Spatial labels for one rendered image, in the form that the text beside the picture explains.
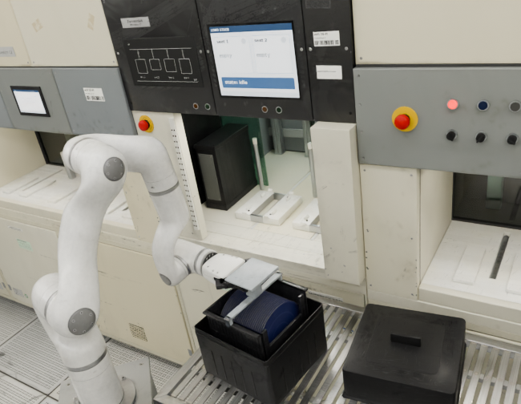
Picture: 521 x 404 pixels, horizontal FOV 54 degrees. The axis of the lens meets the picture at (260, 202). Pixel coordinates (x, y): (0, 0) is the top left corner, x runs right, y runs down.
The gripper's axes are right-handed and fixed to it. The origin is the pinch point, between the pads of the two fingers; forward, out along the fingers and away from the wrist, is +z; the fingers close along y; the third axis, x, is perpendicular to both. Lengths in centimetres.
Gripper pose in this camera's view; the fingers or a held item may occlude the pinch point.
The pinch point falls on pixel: (250, 279)
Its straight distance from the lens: 146.6
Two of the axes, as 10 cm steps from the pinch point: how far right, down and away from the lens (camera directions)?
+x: -1.4, -8.8, -4.6
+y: -6.2, 4.4, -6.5
